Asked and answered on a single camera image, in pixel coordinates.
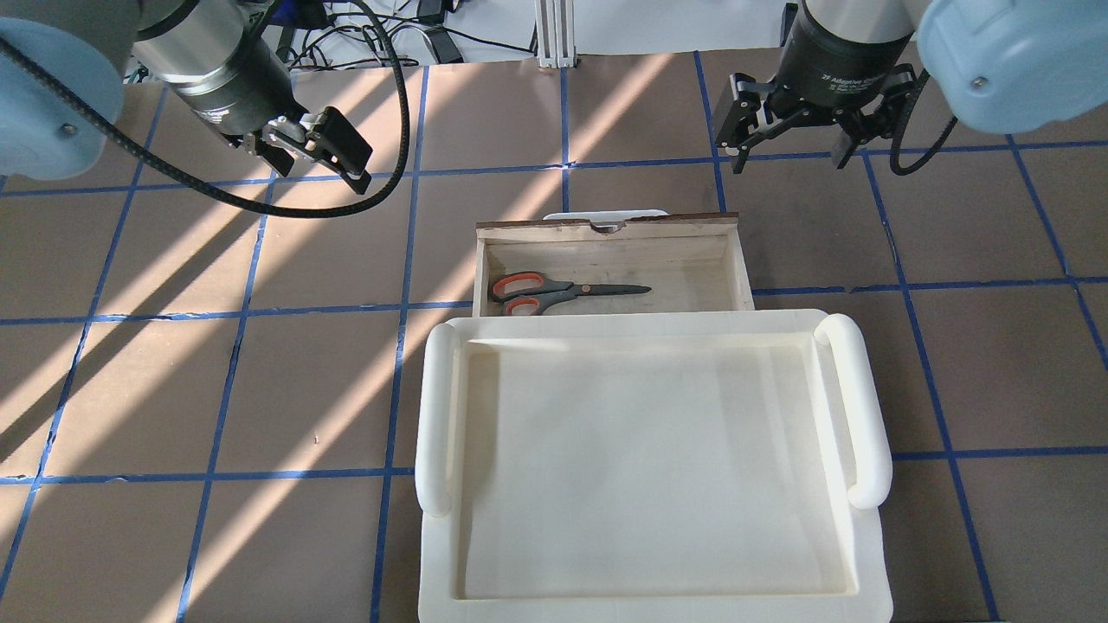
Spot aluminium frame post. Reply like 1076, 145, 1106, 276
534, 0, 579, 68

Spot orange handled grey scissors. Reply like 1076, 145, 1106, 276
488, 270, 652, 317

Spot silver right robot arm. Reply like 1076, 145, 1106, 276
714, 1, 1107, 175

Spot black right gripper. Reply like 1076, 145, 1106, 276
715, 4, 919, 175

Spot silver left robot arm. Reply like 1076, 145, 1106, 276
1, 1, 371, 194

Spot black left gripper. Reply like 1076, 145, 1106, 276
177, 57, 372, 195

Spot brown paper table mat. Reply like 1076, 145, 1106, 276
1, 48, 1107, 622

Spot wooden drawer with white handle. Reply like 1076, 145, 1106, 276
473, 210, 755, 317

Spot white plastic tray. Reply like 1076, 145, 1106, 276
416, 309, 893, 622

